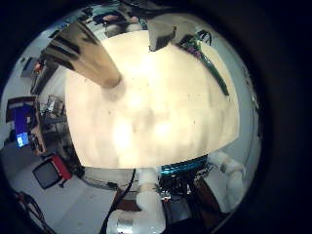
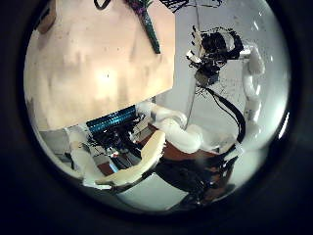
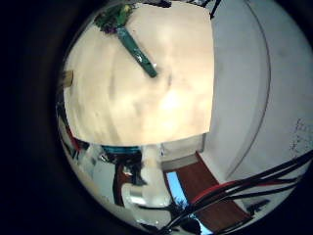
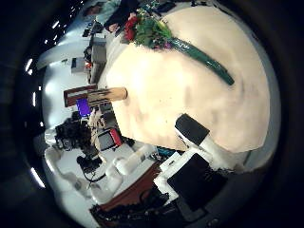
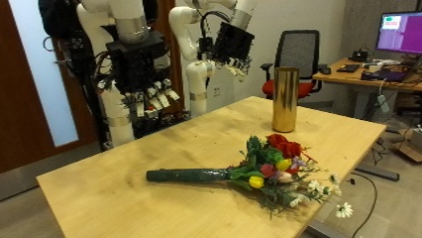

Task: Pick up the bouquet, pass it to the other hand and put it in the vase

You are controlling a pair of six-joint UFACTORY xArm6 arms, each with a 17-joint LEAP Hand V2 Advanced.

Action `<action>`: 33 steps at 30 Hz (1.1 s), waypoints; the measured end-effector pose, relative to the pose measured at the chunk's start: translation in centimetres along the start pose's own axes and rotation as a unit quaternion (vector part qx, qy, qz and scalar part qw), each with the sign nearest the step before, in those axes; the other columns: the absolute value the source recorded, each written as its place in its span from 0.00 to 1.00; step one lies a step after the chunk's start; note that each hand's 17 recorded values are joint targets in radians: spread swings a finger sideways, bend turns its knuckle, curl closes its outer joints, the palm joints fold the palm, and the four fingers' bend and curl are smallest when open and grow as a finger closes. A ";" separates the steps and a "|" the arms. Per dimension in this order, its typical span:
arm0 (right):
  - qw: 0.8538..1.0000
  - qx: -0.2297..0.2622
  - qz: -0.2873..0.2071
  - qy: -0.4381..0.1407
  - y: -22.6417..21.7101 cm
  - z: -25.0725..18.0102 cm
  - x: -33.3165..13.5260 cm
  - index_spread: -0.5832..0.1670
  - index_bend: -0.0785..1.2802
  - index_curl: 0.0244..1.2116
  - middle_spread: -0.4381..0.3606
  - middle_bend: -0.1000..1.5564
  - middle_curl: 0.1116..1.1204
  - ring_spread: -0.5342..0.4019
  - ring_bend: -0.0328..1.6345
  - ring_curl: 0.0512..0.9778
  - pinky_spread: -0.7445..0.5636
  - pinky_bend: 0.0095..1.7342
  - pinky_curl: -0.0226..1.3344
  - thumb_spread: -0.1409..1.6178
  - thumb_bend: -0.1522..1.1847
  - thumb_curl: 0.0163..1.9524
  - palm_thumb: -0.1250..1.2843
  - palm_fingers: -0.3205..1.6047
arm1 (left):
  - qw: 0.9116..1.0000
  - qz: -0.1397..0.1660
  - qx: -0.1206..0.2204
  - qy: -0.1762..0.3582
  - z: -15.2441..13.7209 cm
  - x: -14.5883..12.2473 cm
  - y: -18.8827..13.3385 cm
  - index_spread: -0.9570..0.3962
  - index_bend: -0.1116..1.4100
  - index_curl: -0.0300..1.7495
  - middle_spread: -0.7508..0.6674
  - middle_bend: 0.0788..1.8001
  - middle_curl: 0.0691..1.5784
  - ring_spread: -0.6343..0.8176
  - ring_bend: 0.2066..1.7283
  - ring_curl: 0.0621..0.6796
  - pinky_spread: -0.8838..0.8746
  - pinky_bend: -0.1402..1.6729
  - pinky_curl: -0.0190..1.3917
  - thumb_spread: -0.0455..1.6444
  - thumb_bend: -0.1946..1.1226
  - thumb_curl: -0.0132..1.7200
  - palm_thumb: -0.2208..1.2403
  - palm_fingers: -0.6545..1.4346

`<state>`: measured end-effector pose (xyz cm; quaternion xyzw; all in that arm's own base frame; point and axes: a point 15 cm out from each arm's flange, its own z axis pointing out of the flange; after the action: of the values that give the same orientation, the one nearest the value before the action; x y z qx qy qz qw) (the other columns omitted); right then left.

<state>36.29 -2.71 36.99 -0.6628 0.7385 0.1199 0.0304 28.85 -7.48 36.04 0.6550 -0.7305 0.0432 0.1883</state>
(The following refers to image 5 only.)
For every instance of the brown door frosted glass panel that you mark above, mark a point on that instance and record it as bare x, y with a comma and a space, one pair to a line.
17, 99

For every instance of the black desk phone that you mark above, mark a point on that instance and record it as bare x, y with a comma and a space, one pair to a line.
359, 56

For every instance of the red emergency stop button box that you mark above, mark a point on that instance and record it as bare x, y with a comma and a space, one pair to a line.
152, 112

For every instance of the computer monitor purple screen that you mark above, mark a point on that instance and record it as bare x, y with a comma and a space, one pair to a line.
402, 33

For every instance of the black keyboard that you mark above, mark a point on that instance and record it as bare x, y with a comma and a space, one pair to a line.
349, 68

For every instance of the black mesh chair red seat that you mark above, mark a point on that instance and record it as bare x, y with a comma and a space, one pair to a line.
298, 49

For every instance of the open laptop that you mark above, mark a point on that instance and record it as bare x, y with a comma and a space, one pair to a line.
393, 75

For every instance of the grey table foot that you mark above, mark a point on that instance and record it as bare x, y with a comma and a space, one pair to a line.
378, 173

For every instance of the wooden office desk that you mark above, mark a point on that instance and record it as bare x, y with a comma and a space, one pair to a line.
338, 77

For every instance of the black computer mouse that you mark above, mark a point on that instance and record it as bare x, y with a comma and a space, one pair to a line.
325, 70

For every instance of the tall gold cylinder vase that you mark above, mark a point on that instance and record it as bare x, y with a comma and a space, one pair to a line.
285, 99

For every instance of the white wall socket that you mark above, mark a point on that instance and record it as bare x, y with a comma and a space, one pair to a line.
215, 91

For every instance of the cardboard box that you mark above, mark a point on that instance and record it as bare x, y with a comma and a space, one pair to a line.
410, 148

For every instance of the white power strip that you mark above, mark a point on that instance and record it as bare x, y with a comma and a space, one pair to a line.
383, 104

